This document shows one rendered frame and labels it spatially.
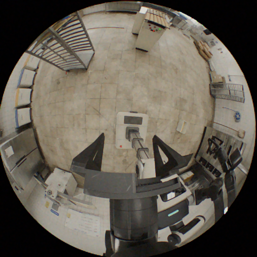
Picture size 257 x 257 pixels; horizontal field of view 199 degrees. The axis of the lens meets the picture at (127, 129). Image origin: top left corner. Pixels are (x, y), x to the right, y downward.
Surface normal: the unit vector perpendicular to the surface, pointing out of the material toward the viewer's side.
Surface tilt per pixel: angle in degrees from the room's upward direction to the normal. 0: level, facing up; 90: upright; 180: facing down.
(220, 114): 90
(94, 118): 0
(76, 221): 90
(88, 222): 90
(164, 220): 90
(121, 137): 0
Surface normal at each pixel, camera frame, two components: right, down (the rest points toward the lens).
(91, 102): 0.11, 0.29
